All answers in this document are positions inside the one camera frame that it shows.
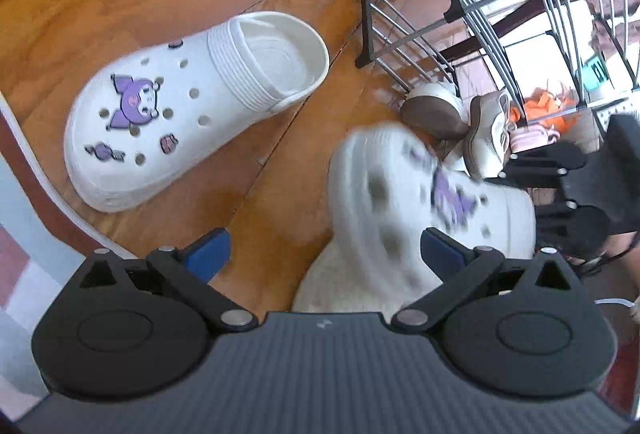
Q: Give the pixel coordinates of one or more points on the striped rug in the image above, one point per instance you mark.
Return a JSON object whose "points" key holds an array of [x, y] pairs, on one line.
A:
{"points": [[30, 194]]}

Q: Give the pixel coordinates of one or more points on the beige sneaker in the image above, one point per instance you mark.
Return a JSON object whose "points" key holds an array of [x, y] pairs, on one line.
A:
{"points": [[487, 134]]}

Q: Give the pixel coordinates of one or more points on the brown-soled shoe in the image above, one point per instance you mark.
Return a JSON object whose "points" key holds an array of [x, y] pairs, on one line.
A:
{"points": [[430, 114]]}

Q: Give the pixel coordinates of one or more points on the metal shoe rack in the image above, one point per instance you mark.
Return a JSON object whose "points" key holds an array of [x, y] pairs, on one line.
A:
{"points": [[367, 14]]}

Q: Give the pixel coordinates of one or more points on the pink case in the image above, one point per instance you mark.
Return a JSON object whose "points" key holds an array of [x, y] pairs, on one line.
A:
{"points": [[535, 139]]}

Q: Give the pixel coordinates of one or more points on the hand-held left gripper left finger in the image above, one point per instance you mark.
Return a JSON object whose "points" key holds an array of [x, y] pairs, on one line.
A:
{"points": [[207, 254]]}

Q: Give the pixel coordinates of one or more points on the orange bag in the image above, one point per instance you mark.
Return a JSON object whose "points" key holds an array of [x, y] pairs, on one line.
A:
{"points": [[545, 106]]}

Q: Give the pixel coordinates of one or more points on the teal box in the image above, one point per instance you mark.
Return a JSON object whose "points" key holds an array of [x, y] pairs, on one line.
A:
{"points": [[595, 74]]}

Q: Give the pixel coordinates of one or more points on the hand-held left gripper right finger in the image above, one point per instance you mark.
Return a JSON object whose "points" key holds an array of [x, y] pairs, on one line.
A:
{"points": [[442, 251]]}

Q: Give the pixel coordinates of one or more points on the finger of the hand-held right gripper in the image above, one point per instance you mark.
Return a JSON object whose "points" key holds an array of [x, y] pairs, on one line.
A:
{"points": [[575, 229], [545, 164]]}

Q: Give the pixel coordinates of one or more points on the white clog with purple charms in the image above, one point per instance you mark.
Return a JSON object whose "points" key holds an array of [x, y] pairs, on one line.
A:
{"points": [[150, 154], [360, 194]]}

